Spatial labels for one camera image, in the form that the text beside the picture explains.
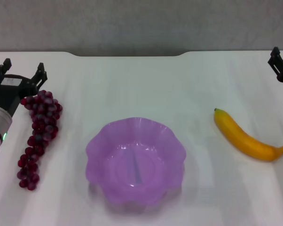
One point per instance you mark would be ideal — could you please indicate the purple wavy plastic bowl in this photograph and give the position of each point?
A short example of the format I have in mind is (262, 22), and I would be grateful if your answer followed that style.
(122, 143)

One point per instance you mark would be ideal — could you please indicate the dark red grape bunch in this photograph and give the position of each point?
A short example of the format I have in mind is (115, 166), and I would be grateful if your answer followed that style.
(41, 113)

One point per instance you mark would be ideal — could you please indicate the yellow banana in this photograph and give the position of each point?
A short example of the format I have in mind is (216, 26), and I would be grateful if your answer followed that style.
(240, 139)

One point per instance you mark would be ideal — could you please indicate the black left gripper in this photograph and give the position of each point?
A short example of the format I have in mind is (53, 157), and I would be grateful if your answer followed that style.
(12, 94)

